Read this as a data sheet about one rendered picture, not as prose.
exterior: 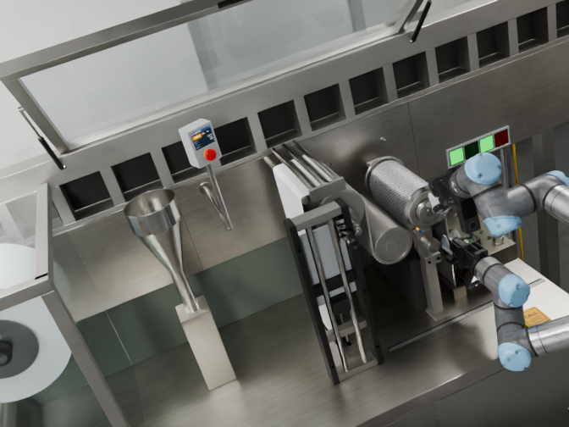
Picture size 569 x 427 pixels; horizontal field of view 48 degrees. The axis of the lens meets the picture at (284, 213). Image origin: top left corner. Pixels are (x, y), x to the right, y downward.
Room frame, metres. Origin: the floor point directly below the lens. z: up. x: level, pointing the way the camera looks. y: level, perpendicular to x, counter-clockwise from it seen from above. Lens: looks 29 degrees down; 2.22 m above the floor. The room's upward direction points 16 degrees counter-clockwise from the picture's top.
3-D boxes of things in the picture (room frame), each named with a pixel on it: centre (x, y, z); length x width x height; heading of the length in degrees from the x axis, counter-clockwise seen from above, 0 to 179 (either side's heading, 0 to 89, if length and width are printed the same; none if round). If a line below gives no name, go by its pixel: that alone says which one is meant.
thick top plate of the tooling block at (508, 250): (1.74, -0.54, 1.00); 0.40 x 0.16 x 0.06; 12
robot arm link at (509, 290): (1.30, -0.51, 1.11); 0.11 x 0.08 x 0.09; 12
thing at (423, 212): (1.53, -0.40, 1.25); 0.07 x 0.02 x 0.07; 102
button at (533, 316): (1.35, -0.60, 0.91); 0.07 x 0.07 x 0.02; 12
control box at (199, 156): (1.47, 0.15, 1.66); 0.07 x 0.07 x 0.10; 29
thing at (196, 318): (1.51, 0.33, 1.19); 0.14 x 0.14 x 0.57
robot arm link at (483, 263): (1.37, -0.49, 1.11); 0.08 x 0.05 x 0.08; 102
